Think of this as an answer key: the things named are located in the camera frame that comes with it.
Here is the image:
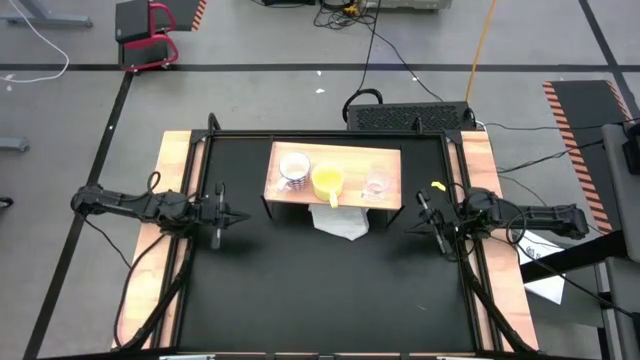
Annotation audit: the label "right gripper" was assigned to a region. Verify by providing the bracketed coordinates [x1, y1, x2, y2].
[404, 189, 464, 256]

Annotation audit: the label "red black step stool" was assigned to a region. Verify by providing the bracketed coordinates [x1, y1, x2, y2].
[114, 0, 181, 74]

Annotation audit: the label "large hazard striped floor mat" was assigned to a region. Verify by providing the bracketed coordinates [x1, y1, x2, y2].
[542, 79, 640, 236]

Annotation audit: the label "yellow cable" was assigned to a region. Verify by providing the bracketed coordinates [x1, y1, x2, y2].
[465, 0, 499, 104]

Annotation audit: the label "white paper sheet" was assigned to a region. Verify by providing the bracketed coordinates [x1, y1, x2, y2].
[513, 227, 567, 306]

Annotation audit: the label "yellow plastic mug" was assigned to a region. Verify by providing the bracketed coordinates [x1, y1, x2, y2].
[310, 164, 347, 210]

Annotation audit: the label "black floor cable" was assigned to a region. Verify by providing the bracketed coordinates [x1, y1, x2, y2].
[494, 138, 606, 175]

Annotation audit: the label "tangled black floor cables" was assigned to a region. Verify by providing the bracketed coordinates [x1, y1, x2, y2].
[312, 0, 382, 31]

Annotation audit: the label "grey floor bracket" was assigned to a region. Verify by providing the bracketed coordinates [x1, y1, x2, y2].
[0, 136, 31, 153]

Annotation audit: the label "clear plastic cup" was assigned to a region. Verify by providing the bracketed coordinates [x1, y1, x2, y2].
[363, 169, 393, 203]

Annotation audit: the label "black table frame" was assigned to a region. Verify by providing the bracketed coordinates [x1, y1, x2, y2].
[110, 112, 542, 357]

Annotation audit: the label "white knitted cloth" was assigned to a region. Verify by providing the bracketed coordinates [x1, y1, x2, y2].
[307, 203, 371, 243]

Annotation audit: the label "red white patterned mug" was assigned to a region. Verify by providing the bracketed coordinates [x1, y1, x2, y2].
[275, 150, 313, 194]

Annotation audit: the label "black table beam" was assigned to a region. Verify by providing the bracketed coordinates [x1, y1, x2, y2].
[518, 229, 629, 284]

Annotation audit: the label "wooden shelf with black legs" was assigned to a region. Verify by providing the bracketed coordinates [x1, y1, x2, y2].
[262, 140, 406, 229]

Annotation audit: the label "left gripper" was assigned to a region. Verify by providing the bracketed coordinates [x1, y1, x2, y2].
[197, 182, 252, 251]

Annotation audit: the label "white cable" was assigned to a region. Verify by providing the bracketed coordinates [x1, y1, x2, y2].
[0, 0, 72, 84]

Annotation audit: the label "grey power strip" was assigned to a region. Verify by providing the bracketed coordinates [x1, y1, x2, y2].
[361, 0, 454, 12]

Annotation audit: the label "small hazard striped floor mat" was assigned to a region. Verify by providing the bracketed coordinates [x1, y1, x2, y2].
[162, 0, 209, 33]

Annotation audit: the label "grey desk leg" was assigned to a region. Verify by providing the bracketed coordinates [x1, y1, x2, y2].
[0, 0, 94, 29]

